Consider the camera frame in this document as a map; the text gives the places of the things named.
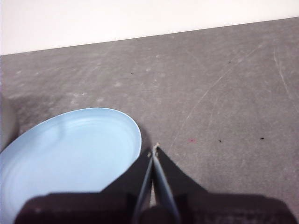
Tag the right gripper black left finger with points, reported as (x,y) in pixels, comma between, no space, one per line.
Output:
(93,207)

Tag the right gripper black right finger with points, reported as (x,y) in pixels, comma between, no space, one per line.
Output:
(222,210)

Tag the blue round plate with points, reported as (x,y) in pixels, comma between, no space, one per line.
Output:
(70,151)

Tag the grey-green electric steamer pot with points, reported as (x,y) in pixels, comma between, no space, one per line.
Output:
(5,121)

